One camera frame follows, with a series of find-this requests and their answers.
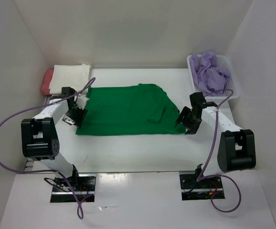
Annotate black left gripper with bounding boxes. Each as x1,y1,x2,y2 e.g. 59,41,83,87
62,104,87,128

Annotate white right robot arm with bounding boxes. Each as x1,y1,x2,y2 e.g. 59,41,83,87
175,92,256,187

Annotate purple t shirt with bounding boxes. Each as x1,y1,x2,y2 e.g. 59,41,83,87
189,51,232,96

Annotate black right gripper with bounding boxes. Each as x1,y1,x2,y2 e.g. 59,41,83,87
175,105,202,135

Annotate green t shirt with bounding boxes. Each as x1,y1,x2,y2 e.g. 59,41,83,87
76,83,186,136

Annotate red t shirt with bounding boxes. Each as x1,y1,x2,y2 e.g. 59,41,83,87
41,69,54,96

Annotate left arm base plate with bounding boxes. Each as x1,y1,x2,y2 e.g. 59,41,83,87
44,173,96,203

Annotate cream white t shirt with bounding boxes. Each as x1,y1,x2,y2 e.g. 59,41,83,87
49,64,91,94

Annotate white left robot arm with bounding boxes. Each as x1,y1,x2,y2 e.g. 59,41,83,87
21,87,87,191

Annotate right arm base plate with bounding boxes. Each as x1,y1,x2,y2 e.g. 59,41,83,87
179,172,225,201

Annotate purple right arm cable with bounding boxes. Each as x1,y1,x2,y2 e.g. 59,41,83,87
195,89,242,213

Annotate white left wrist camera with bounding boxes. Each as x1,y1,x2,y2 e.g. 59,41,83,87
76,95,90,109

